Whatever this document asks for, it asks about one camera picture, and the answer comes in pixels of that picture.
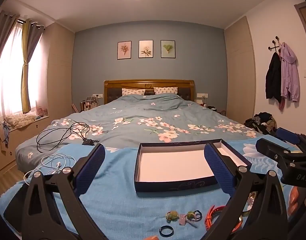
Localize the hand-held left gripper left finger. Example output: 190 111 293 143
20 143 106 240

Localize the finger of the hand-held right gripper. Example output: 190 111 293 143
256 137 297 170
276 127 306 147

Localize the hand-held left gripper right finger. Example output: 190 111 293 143
204 142 289 240

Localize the dark blue cardboard box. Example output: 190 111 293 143
134 138 252 193

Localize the orange smart watch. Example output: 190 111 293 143
205 205 244 233

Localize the green gem gold bead ring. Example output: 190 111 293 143
166 211 180 222

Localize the black ring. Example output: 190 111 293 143
160 226 174 237

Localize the person's right hand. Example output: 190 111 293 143
288 187 306 217

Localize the pile of dark clothes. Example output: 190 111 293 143
244 112 277 135

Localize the blue flower print blanket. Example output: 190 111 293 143
0 140 306 240

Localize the black jacket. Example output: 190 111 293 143
266 52 282 104

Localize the purple jacket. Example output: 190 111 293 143
279 42 300 103

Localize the group of cosmetics bottles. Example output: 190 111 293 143
79 97 105 112

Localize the nightstand with small items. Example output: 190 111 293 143
195 99 218 112

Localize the beige window bench cabinet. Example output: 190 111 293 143
0 116 51 178

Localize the teal blossom print duvet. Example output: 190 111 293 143
15 93 264 160

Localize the patterned white pillow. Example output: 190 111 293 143
154 87 178 95
122 88 146 96

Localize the cream quilt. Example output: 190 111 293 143
4 114 36 130

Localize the blue cloth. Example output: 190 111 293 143
0 121 12 153

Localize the wooden bed headboard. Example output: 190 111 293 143
104 80 195 104

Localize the brown door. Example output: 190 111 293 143
294 2 306 55

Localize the white sheer curtain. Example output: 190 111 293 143
0 22 26 120

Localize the pink flower framed picture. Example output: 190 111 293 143
117 41 132 60

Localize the green leaf framed picture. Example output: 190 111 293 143
161 40 176 58

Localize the white flower framed picture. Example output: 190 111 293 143
139 40 154 58

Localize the black cable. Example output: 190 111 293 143
36 122 100 153

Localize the white cable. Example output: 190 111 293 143
24 154 76 185

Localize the black wall coat rack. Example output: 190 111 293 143
268 36 286 53

